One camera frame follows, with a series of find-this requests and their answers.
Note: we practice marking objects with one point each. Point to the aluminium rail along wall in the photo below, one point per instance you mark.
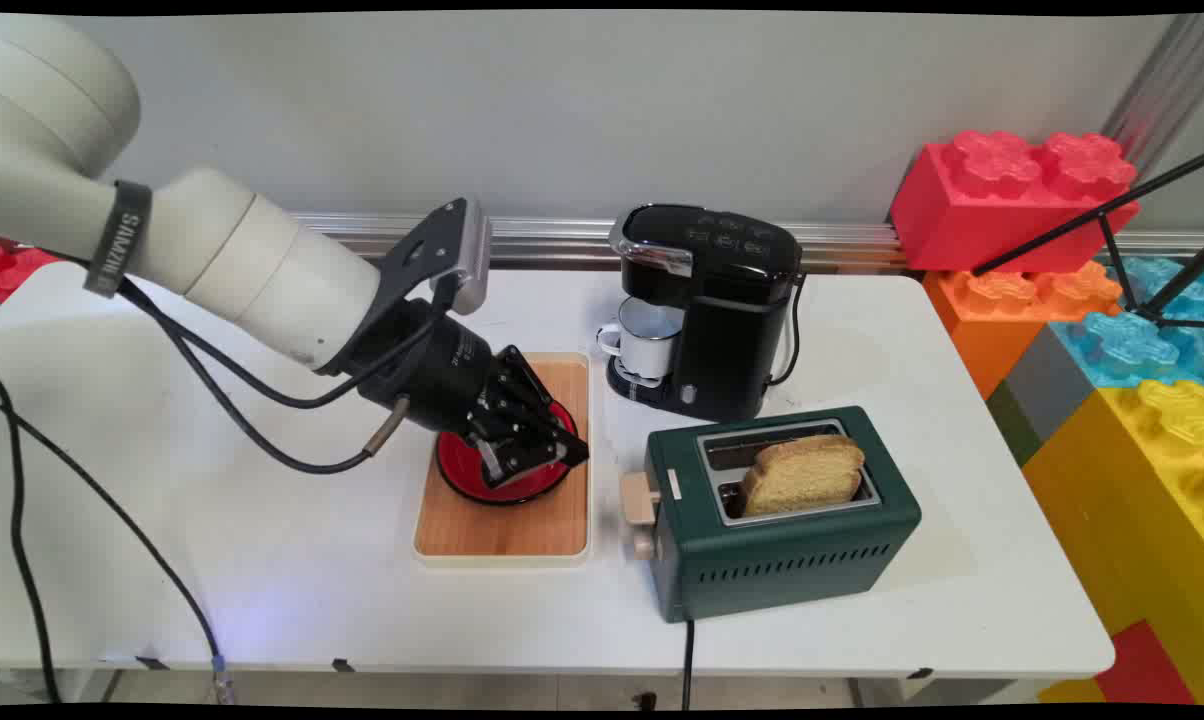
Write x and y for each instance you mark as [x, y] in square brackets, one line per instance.
[602, 240]

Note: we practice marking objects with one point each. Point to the yellow giant building block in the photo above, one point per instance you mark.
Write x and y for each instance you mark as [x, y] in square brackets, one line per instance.
[1142, 500]

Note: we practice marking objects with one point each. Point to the white enamel mug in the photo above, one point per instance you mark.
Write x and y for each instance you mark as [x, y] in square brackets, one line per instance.
[645, 338]

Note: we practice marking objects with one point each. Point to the blue giant building block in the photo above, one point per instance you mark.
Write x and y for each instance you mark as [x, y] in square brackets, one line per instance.
[1142, 335]

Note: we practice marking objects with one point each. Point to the wooden tray with cream rim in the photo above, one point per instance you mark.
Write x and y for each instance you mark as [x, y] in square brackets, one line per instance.
[507, 520]

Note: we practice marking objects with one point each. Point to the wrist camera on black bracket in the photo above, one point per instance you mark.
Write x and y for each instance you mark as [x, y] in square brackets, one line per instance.
[442, 255]

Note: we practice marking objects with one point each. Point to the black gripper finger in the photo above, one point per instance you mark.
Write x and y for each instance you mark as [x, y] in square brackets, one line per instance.
[542, 395]
[507, 445]

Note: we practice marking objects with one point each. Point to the aluminium profile post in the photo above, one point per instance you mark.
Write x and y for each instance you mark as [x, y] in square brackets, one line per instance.
[1162, 85]

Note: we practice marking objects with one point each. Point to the red bowl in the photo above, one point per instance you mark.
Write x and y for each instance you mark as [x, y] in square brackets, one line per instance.
[502, 470]

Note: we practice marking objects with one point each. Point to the small red block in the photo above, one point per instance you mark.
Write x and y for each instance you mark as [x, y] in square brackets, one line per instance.
[17, 270]

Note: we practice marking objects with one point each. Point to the black coffee machine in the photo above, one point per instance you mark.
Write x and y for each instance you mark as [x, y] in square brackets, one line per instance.
[722, 320]

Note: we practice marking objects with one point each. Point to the green toaster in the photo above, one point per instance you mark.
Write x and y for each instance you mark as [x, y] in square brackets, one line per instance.
[792, 550]

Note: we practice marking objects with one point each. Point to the orange giant building block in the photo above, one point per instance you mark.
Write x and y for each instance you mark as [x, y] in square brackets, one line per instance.
[1002, 310]

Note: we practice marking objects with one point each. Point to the slice of toast bread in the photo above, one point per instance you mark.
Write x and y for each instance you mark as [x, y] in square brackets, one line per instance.
[802, 472]

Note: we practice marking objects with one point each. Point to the red giant building block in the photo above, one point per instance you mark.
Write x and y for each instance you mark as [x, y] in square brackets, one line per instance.
[1002, 210]

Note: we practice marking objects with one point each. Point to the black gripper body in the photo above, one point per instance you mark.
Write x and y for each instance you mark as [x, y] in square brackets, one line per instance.
[446, 379]

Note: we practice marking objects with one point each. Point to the black tripod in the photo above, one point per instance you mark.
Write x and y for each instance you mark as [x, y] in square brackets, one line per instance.
[1132, 240]

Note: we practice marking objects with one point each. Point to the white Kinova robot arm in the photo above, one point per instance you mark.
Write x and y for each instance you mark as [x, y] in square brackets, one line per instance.
[212, 250]

